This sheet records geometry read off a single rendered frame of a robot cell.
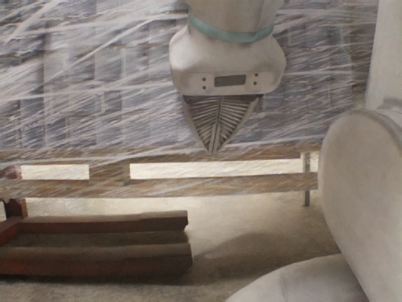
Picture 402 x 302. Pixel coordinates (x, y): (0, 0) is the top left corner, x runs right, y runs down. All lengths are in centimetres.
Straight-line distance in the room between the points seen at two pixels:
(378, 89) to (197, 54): 20
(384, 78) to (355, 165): 10
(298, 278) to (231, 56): 40
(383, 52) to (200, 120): 21
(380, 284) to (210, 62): 24
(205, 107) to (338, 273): 39
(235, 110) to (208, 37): 12
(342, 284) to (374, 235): 30
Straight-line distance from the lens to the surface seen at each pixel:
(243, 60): 22
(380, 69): 33
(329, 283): 55
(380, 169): 26
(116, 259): 118
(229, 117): 31
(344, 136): 30
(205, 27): 21
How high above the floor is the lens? 63
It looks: 6 degrees down
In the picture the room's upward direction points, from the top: 3 degrees counter-clockwise
